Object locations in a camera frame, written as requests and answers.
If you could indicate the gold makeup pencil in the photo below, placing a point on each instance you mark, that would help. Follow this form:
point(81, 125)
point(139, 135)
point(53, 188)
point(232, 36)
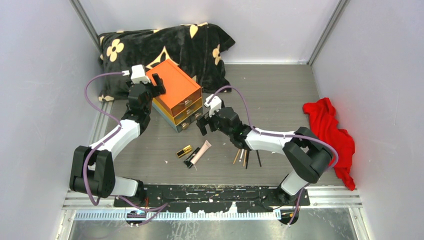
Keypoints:
point(243, 159)

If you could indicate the black floral plush pillow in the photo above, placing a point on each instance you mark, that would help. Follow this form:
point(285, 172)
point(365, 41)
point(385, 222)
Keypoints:
point(194, 48)

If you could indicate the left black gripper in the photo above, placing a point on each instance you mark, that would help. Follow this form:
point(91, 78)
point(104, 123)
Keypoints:
point(158, 90)

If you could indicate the white makeup pencil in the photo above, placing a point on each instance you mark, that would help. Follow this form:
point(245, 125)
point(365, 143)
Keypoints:
point(241, 156)

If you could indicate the gold lipstick case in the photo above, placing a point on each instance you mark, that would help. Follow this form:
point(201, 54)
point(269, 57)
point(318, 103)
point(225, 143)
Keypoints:
point(184, 151)

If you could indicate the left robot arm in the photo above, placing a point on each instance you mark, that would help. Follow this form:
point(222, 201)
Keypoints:
point(92, 170)

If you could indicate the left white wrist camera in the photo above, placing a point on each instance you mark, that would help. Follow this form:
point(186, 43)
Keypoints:
point(138, 74)

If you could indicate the black mascara tube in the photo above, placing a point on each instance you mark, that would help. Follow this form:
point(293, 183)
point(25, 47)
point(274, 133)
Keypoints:
point(188, 160)

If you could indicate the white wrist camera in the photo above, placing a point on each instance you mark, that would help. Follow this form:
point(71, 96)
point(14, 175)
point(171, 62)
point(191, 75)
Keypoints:
point(138, 74)
point(213, 103)

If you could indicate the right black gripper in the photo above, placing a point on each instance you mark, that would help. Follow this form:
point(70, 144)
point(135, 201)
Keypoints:
point(204, 120)

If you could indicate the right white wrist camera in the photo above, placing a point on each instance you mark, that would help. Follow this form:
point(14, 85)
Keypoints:
point(213, 103)

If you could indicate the red cloth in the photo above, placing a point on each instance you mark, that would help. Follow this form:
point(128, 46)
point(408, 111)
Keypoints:
point(324, 124)

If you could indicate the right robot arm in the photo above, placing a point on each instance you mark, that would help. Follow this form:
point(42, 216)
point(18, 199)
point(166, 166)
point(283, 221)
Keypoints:
point(308, 156)

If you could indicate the pink cream tube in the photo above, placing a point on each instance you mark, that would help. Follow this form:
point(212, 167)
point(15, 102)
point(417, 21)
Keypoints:
point(201, 152)

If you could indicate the wooden brown pencil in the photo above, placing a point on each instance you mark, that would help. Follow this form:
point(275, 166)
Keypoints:
point(237, 156)

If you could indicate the orange drawer organizer box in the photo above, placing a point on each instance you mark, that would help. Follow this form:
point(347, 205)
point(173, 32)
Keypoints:
point(182, 102)

